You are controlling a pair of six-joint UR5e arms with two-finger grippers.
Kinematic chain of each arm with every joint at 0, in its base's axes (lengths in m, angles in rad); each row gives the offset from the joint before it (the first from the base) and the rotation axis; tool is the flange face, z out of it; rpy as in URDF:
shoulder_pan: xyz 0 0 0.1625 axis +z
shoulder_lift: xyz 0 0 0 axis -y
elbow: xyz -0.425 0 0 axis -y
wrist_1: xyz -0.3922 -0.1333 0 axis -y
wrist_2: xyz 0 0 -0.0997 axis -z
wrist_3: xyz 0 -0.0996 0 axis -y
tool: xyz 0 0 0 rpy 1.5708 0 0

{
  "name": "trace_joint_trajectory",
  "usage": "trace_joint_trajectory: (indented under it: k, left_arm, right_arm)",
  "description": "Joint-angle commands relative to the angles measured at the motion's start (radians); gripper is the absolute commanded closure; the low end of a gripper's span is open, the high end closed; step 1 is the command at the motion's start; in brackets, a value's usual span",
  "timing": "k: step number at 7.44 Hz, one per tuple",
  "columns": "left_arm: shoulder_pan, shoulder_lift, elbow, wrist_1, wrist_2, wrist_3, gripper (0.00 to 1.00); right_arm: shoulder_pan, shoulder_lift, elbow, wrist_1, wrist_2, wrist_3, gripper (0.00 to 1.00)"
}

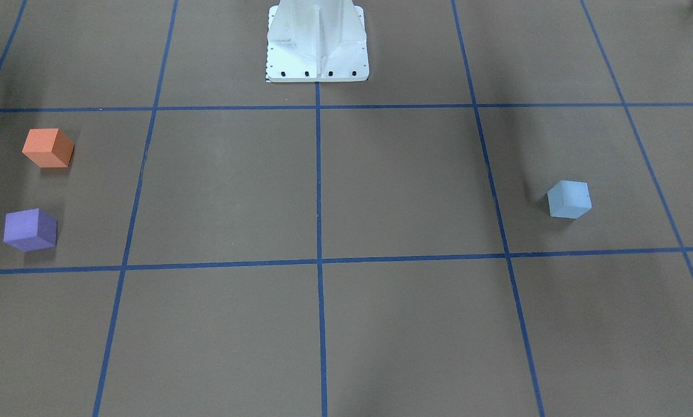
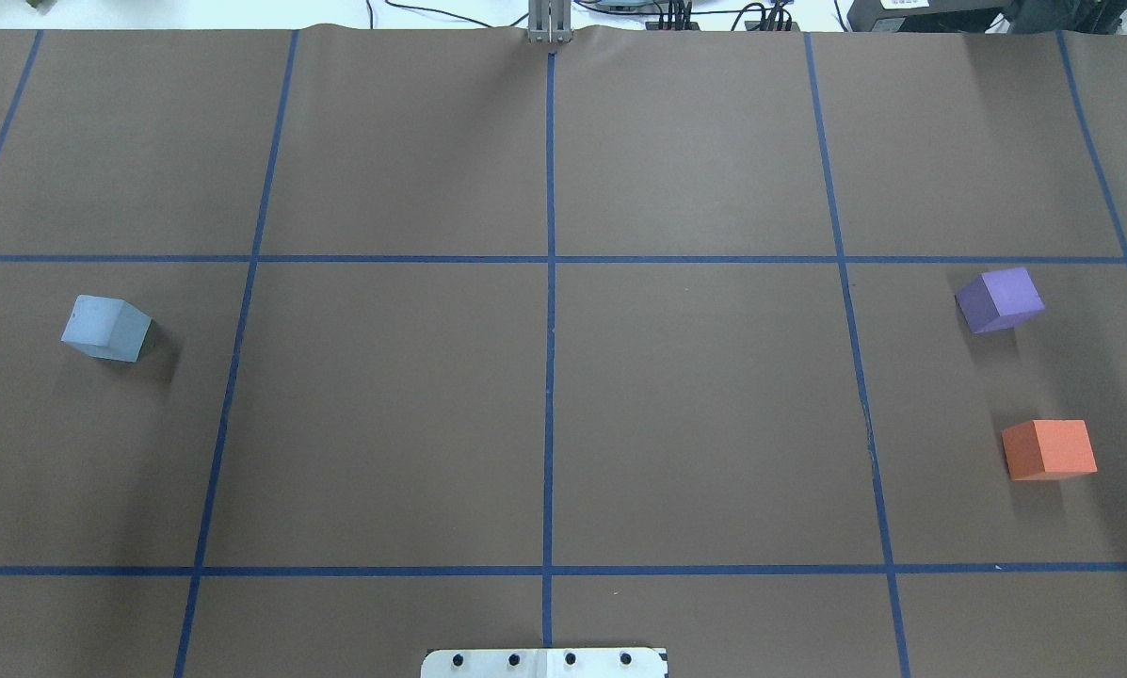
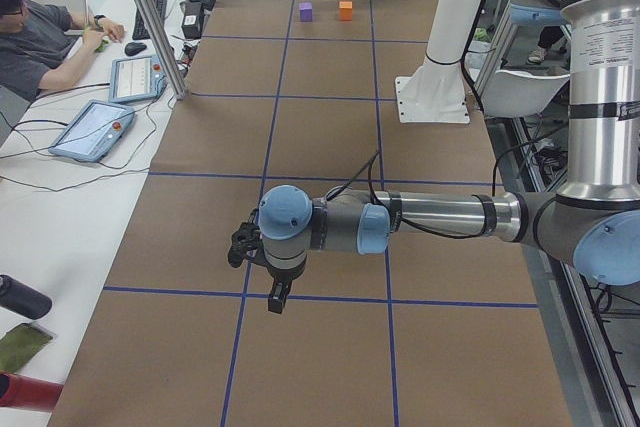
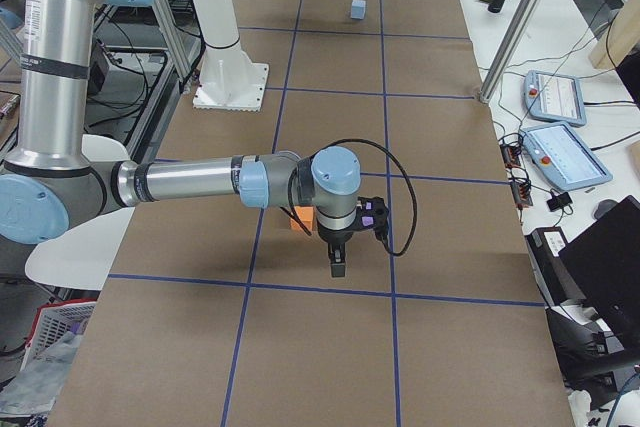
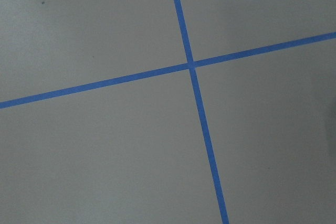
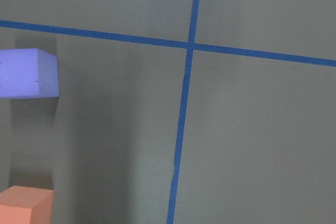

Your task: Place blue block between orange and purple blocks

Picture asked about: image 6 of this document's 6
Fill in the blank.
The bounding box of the purple foam block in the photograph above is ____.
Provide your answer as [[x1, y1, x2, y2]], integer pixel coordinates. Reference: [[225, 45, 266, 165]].
[[1, 48, 59, 99]]

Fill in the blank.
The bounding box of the orange foam block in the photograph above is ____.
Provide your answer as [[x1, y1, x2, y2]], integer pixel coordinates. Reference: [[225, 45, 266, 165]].
[[1, 186, 54, 224]]

